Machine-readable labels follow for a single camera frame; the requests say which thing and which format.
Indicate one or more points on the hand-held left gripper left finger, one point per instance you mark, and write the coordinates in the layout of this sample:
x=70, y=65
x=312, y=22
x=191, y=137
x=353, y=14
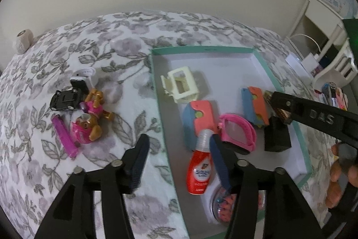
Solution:
x=139, y=163

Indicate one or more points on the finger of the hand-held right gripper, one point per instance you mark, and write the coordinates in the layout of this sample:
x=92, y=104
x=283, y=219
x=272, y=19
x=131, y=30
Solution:
x=302, y=110

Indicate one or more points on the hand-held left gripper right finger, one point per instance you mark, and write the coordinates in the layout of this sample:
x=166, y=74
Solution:
x=221, y=166

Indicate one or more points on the beige chocolate bar eraser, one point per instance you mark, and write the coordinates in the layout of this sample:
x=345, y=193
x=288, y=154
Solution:
x=285, y=116

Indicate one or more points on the red squeeze bottle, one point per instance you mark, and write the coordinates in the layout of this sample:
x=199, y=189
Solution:
x=198, y=171

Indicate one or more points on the black rectangular block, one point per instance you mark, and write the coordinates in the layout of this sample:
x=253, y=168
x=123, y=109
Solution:
x=277, y=138

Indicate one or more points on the clear jar with pink bits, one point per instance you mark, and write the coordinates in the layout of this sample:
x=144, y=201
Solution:
x=222, y=208

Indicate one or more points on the blue and orange toy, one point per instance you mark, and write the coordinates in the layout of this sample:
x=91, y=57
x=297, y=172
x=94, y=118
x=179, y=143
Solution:
x=258, y=104
x=202, y=113

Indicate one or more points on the pink watch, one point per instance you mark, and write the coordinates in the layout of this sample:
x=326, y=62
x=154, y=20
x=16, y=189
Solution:
x=250, y=132

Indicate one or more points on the cream hair claw clip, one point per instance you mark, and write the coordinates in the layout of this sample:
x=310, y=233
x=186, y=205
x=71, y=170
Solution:
x=167, y=85

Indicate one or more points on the teal shallow box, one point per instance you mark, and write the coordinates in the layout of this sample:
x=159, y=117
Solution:
x=223, y=65

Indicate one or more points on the person's right hand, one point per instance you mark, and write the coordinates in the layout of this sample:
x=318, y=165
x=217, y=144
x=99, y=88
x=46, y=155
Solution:
x=335, y=177

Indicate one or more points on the colourful clutter pile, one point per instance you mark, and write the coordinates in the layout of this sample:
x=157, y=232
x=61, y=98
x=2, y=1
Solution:
x=334, y=95

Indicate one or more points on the white charger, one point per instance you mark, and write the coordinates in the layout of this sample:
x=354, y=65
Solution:
x=311, y=61

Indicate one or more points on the pink toy puppy figure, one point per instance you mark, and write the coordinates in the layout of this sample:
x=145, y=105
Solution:
x=84, y=127

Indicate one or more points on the purple lighter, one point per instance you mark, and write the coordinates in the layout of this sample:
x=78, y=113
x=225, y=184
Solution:
x=65, y=138

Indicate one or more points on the dark green object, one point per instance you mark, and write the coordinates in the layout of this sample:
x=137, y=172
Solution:
x=351, y=34

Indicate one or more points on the white shelf unit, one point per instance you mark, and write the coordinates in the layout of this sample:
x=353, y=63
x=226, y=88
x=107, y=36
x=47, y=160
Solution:
x=321, y=20

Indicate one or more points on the black toy car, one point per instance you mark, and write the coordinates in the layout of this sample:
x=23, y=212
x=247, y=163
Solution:
x=64, y=100

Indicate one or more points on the white smartwatch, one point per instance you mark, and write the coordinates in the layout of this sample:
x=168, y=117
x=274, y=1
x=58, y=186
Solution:
x=86, y=72

